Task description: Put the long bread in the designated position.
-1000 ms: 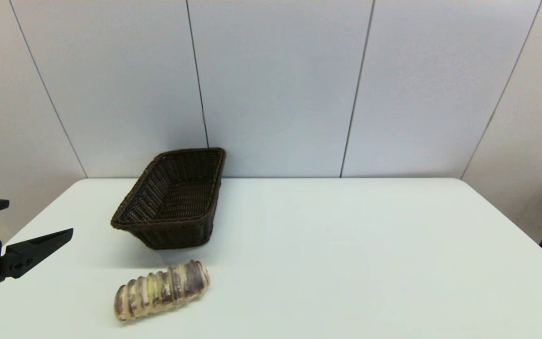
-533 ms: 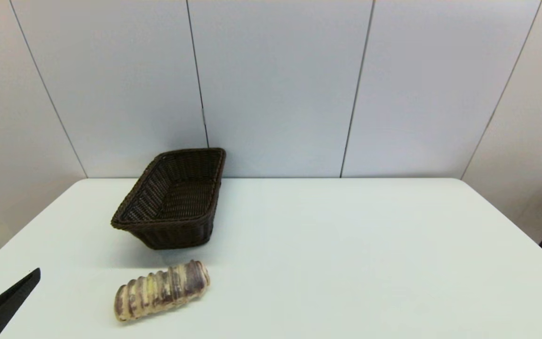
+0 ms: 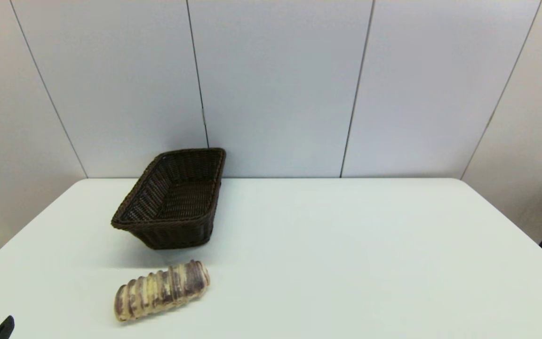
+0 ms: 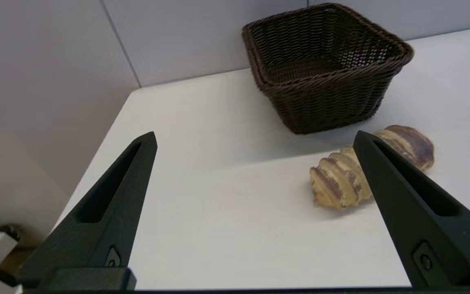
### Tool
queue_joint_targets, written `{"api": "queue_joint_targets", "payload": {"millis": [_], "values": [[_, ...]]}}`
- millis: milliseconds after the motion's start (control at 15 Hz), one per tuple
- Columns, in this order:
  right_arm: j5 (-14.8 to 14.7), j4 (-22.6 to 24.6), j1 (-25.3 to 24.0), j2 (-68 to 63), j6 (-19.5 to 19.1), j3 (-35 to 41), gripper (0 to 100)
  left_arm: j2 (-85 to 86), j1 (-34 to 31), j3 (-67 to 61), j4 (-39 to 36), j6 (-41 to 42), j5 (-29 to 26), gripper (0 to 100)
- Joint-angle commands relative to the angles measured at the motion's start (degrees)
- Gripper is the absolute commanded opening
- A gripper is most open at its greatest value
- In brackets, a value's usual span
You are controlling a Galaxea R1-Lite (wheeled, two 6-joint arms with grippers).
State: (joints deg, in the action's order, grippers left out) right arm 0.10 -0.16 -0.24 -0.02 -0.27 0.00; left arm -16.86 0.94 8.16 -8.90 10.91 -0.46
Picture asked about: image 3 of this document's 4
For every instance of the dark brown wicker basket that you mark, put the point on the dark brown wicker basket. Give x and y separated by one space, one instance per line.
191 188

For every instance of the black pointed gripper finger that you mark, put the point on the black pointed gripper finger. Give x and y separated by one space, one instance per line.
5 329

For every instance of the long striped twisted bread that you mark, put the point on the long striped twisted bread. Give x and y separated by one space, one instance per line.
163 289

